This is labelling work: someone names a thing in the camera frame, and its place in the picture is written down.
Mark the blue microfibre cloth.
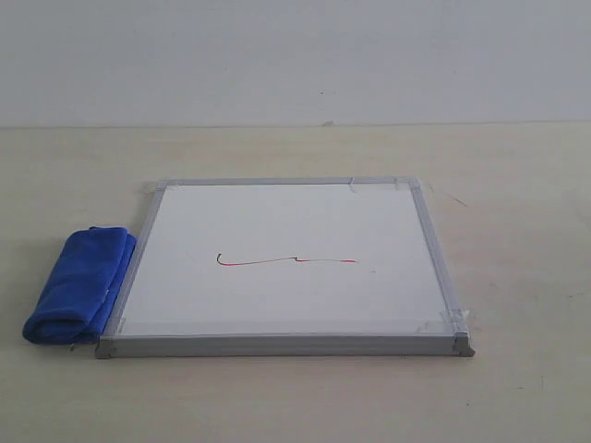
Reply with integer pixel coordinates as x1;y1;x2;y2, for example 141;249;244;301
22;227;136;345

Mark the white board with aluminium frame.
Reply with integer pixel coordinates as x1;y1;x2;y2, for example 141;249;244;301
95;176;475;359

